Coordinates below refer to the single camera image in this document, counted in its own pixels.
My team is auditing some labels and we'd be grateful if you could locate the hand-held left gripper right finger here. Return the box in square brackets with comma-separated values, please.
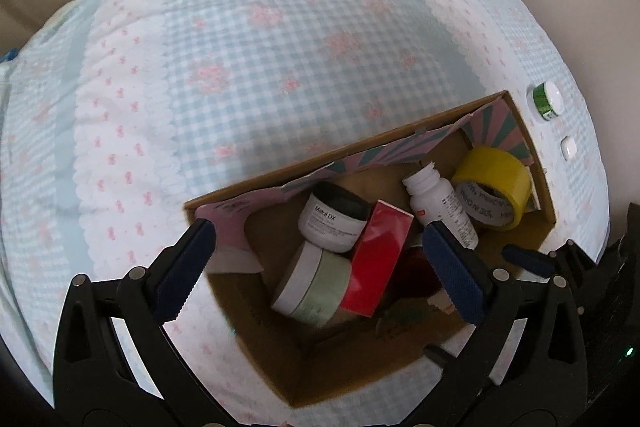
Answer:
[423, 221, 590, 427]

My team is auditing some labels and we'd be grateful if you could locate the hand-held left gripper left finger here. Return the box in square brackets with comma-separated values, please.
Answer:
[52, 218, 217, 427]

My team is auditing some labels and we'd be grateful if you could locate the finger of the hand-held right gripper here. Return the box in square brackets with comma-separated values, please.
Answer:
[424, 343, 464, 376]
[502, 238, 599, 288]

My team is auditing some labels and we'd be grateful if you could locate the white pill bottle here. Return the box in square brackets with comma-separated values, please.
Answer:
[402, 162, 480, 251]

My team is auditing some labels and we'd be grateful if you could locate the red carton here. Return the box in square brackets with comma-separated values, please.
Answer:
[340, 199, 415, 319]

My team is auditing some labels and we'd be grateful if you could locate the yellow tape roll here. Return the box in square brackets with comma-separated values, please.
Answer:
[451, 146, 534, 232]

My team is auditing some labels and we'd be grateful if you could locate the patterned cardboard box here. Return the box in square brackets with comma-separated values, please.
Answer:
[184, 90, 557, 409]

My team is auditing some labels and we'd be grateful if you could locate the pale green jar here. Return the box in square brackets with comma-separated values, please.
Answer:
[270, 241, 354, 327]

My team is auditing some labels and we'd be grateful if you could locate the white jar black lid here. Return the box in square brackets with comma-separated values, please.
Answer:
[298, 181, 374, 254]

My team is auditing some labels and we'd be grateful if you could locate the green label white lid jar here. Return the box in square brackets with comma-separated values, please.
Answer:
[526, 81, 565, 123]

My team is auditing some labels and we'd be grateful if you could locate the checked floral bedsheet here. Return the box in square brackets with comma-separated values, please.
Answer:
[0, 0, 617, 427]

